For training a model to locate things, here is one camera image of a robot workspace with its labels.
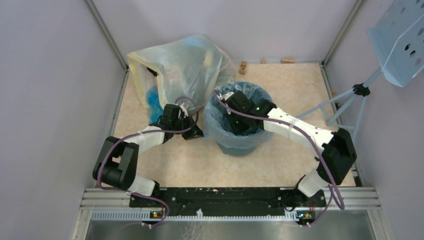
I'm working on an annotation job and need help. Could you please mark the white toothed rail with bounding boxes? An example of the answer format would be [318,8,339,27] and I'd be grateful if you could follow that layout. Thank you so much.
[90,210,299,222]

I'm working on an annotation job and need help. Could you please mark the plain wooden cube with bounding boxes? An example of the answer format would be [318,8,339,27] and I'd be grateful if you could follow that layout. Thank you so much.
[240,60,247,69]

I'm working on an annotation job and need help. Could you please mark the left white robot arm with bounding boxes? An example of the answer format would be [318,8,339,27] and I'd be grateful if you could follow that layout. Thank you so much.
[92,103,201,207]

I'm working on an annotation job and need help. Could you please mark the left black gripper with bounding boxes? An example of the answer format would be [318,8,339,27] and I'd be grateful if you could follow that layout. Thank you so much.
[172,113,206,140]

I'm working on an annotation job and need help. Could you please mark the thin blue plastic trash bag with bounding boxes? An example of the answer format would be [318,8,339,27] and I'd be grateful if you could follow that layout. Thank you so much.
[203,81,274,150]

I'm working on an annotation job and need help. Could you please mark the large full translucent bag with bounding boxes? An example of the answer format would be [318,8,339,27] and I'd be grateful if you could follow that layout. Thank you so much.
[127,34,236,123]

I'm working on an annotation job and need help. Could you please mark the teal plastic trash bin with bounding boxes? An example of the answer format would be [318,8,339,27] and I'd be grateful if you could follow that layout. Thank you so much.
[216,82,275,158]

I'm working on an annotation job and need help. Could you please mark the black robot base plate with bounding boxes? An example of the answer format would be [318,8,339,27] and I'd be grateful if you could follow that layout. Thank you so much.
[129,187,327,217]

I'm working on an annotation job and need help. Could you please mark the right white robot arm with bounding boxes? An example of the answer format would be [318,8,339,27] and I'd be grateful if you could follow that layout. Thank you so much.
[215,91,357,206]

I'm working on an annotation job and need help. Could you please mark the long wooden block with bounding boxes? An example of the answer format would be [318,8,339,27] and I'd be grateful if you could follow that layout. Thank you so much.
[280,58,296,64]

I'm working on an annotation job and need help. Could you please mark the wooden letter cube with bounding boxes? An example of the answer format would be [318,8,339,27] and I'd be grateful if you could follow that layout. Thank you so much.
[238,67,247,76]

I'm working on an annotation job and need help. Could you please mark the perforated light blue panel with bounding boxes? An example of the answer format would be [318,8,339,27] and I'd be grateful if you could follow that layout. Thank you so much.
[367,0,424,88]

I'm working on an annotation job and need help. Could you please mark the light blue tripod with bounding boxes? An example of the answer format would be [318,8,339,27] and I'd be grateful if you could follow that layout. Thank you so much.
[297,67,382,142]

